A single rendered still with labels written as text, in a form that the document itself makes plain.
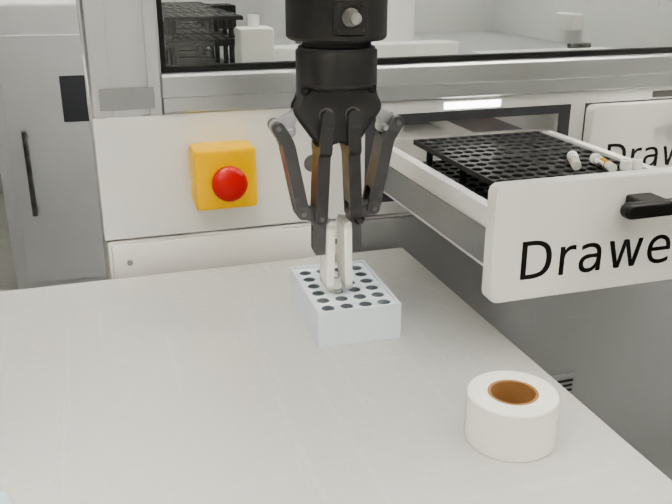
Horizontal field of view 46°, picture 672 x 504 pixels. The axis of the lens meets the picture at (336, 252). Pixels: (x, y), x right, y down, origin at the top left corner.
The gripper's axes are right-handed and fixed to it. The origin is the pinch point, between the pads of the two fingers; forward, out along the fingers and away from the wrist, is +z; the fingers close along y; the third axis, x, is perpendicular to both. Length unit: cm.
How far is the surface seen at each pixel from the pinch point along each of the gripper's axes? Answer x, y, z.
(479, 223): -5.5, 12.8, -3.6
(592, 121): 21.2, 41.6, -7.1
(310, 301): -2.2, -3.2, 4.1
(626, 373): 23, 54, 34
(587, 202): -11.6, 20.3, -6.9
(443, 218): 2.0, 12.3, -1.9
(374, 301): -3.6, 3.0, 4.2
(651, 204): -15.0, 24.5, -7.4
